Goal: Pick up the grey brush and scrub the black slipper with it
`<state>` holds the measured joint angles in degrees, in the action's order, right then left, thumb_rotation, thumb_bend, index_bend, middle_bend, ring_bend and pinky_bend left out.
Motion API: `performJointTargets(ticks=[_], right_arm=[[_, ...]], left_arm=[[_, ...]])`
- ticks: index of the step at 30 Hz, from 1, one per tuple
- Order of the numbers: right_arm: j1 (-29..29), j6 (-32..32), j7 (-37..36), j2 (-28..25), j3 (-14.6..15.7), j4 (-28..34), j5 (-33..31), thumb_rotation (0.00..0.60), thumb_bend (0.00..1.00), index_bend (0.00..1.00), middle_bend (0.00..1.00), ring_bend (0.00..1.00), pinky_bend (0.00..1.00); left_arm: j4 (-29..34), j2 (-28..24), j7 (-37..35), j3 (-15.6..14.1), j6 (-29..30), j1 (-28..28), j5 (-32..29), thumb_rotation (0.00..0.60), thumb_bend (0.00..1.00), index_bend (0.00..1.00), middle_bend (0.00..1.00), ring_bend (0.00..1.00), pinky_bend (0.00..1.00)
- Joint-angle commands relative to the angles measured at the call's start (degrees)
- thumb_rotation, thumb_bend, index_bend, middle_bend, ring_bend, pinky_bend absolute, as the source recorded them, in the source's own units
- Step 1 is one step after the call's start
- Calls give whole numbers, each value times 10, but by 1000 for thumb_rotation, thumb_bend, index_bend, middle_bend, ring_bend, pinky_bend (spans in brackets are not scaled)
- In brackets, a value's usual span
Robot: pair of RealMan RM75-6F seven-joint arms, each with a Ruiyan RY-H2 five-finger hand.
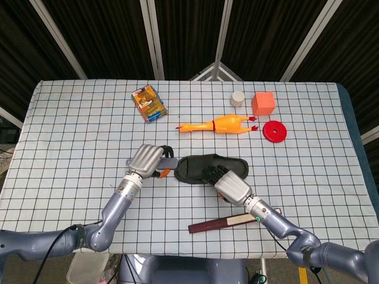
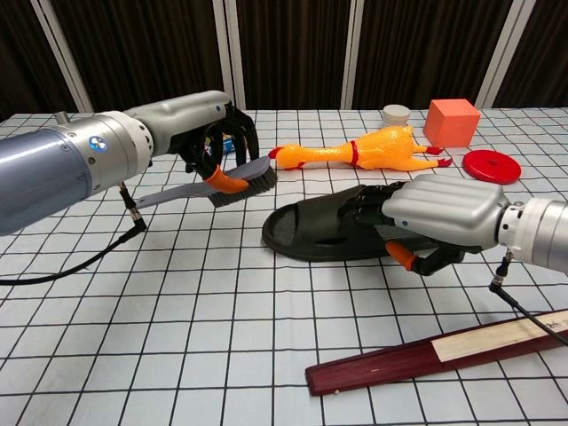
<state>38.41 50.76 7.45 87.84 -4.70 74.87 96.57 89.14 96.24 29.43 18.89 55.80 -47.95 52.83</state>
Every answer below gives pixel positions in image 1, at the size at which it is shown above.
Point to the clear plastic container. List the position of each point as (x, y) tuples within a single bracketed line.
[(86, 269)]

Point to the black slipper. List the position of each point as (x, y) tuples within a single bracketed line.
[(189, 168)]

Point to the orange snack packet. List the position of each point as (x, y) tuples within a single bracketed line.
[(149, 103)]

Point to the white table leg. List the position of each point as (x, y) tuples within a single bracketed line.
[(263, 266)]

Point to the grey shoehorn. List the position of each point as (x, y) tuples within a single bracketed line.
[(170, 162)]

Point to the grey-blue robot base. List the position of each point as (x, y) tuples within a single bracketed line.
[(183, 270)]

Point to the white checkered tablecloth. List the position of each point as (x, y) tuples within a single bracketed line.
[(74, 133)]

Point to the white metal frame beam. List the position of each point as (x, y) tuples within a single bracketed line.
[(59, 41), (222, 32), (311, 38), (152, 38)]

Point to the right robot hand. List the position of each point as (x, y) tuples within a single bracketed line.
[(234, 187)]

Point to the white triangular frame brace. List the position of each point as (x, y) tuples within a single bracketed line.
[(207, 74)]

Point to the orange cube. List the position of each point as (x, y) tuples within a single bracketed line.
[(263, 104)]

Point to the small white cylindrical jar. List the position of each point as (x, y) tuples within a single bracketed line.
[(237, 99)]

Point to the yellow rubber chicken toy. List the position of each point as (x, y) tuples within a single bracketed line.
[(225, 124)]

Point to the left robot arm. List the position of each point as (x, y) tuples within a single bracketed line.
[(118, 204)]

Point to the red disc with hole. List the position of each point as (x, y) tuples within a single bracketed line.
[(274, 131)]

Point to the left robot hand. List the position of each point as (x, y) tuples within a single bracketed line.
[(146, 159)]

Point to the maroon closed folding fan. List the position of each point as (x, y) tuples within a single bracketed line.
[(213, 225)]

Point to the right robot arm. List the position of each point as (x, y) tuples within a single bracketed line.
[(281, 225)]

